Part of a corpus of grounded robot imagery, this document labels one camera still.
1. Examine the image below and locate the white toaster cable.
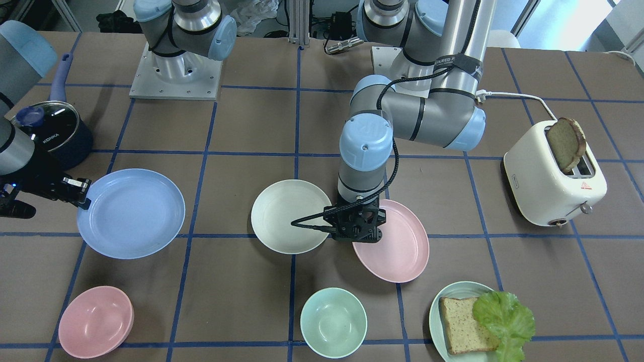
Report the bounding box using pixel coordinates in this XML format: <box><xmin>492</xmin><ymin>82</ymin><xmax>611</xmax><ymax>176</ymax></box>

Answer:
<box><xmin>475</xmin><ymin>50</ymin><xmax>636</xmax><ymax>121</ymax></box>

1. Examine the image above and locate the black cables bundle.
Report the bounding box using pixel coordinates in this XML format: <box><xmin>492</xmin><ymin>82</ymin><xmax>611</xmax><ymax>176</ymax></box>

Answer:
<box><xmin>309</xmin><ymin>11</ymin><xmax>359</xmax><ymax>39</ymax></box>

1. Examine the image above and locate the pink bowl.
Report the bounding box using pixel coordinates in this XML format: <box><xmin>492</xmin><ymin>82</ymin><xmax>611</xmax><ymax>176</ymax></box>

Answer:
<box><xmin>58</xmin><ymin>286</ymin><xmax>135</xmax><ymax>359</ymax></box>

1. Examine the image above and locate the blue plate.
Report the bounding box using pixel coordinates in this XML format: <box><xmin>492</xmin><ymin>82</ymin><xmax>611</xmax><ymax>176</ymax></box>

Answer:
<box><xmin>76</xmin><ymin>168</ymin><xmax>186</xmax><ymax>259</ymax></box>

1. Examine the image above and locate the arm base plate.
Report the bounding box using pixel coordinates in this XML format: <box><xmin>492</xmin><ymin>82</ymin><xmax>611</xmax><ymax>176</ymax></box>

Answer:
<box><xmin>371</xmin><ymin>46</ymin><xmax>410</xmax><ymax>80</ymax></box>
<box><xmin>129</xmin><ymin>44</ymin><xmax>223</xmax><ymax>101</ymax></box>

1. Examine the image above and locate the cream toaster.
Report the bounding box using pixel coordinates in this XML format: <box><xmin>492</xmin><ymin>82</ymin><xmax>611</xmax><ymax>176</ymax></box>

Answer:
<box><xmin>502</xmin><ymin>121</ymin><xmax>607</xmax><ymax>227</ymax></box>

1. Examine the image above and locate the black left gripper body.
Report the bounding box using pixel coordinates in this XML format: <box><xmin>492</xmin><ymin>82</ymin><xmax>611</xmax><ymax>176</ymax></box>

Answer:
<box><xmin>324</xmin><ymin>199</ymin><xmax>386</xmax><ymax>243</ymax></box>

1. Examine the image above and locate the green bowl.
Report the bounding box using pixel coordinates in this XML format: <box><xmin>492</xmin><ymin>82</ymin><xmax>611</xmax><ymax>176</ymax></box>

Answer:
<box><xmin>300</xmin><ymin>287</ymin><xmax>368</xmax><ymax>359</ymax></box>

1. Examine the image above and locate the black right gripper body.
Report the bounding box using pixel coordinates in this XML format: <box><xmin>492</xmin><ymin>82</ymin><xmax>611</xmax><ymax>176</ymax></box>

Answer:
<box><xmin>2</xmin><ymin>146</ymin><xmax>72</xmax><ymax>201</ymax></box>

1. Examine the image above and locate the cream plate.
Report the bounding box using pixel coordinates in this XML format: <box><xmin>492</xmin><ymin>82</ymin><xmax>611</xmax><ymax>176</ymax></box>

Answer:
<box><xmin>251</xmin><ymin>179</ymin><xmax>331</xmax><ymax>254</ymax></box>

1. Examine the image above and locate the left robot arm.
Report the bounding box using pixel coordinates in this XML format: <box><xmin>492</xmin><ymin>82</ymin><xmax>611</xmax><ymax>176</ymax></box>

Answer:
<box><xmin>323</xmin><ymin>1</ymin><xmax>496</xmax><ymax>243</ymax></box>

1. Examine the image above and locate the bread slice in toaster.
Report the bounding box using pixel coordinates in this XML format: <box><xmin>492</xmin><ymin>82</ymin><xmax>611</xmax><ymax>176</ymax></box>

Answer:
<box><xmin>545</xmin><ymin>117</ymin><xmax>587</xmax><ymax>174</ymax></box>

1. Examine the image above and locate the green plate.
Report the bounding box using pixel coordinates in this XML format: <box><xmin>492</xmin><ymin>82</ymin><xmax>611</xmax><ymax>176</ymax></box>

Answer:
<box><xmin>428</xmin><ymin>281</ymin><xmax>498</xmax><ymax>361</ymax></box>

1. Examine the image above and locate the pink plate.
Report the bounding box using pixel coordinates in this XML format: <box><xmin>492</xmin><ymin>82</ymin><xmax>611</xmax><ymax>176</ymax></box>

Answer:
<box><xmin>353</xmin><ymin>199</ymin><xmax>430</xmax><ymax>283</ymax></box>

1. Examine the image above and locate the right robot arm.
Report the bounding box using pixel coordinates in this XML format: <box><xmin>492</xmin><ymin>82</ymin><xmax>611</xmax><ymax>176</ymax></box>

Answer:
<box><xmin>1</xmin><ymin>20</ymin><xmax>94</xmax><ymax>219</ymax></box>

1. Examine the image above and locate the dark blue pot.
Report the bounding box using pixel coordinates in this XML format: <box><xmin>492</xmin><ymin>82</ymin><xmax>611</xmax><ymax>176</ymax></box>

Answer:
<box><xmin>11</xmin><ymin>53</ymin><xmax>94</xmax><ymax>170</ymax></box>

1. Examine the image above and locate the bread slice on plate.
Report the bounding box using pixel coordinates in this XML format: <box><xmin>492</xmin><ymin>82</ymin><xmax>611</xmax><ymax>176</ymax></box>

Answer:
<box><xmin>439</xmin><ymin>297</ymin><xmax>501</xmax><ymax>354</ymax></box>

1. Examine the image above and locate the lettuce leaf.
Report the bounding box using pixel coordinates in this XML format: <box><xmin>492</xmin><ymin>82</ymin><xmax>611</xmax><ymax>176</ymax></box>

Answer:
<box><xmin>473</xmin><ymin>291</ymin><xmax>536</xmax><ymax>361</ymax></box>

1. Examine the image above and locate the aluminium frame post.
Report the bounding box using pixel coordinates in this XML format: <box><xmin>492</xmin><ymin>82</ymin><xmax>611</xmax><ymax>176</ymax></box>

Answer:
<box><xmin>284</xmin><ymin>1</ymin><xmax>312</xmax><ymax>50</ymax></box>

